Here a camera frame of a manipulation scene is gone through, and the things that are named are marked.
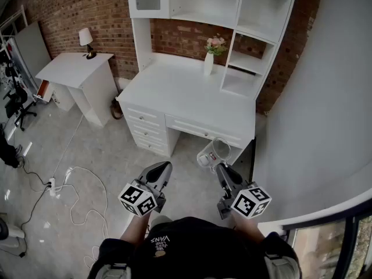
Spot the black office chair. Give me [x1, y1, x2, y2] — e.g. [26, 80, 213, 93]
[2, 62, 38, 132]

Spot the straight white cable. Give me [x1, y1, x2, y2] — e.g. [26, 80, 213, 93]
[52, 113, 85, 180]

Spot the person in face mask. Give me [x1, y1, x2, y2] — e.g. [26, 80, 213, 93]
[88, 216, 303, 279]

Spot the looping white cable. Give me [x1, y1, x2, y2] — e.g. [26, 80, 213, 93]
[53, 166, 110, 244]

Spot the white side table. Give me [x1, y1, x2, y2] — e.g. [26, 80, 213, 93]
[34, 52, 119, 127]

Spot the brown bag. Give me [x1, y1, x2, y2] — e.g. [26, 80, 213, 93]
[109, 90, 124, 120]

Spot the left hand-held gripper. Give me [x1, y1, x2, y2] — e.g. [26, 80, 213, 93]
[117, 160, 173, 217]

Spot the person's right forearm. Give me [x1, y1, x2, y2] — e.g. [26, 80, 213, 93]
[231, 210, 267, 241]

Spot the grey leaning panel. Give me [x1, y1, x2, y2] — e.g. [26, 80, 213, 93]
[13, 20, 53, 85]

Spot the grey shoulder strap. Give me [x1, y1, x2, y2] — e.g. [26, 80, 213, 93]
[263, 250, 302, 279]
[97, 262, 131, 279]

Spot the orange lined open drawer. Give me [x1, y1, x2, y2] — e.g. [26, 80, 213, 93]
[33, 79, 55, 103]

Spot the clear glass measuring jug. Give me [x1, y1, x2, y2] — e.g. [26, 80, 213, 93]
[196, 137, 233, 171]

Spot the white shelf unit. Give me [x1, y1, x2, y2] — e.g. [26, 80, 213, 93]
[127, 0, 300, 101]

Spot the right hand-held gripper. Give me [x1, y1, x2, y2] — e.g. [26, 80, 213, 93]
[216, 163, 273, 220]

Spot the white drawer with knob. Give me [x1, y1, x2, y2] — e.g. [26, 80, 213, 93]
[129, 120, 167, 141]
[125, 105, 164, 127]
[135, 135, 169, 156]

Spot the white shade table lamp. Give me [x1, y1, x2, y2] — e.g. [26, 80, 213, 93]
[78, 27, 98, 60]

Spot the black cable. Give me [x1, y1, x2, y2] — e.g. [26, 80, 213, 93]
[19, 184, 50, 257]

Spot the black framed window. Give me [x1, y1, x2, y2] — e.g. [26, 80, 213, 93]
[281, 195, 372, 279]

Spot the white metal rack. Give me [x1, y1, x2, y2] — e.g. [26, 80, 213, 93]
[0, 4, 33, 98]

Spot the wide white desk drawer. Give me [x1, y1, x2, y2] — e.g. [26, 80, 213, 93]
[165, 114, 244, 148]

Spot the pink flower bouquet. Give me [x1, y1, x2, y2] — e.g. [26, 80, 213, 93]
[205, 33, 228, 57]

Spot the black garment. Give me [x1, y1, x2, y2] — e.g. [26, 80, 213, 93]
[0, 126, 21, 170]

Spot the white vase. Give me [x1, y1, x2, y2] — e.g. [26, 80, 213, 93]
[203, 52, 215, 77]

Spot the person's left forearm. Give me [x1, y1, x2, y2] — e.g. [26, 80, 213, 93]
[119, 213, 152, 243]

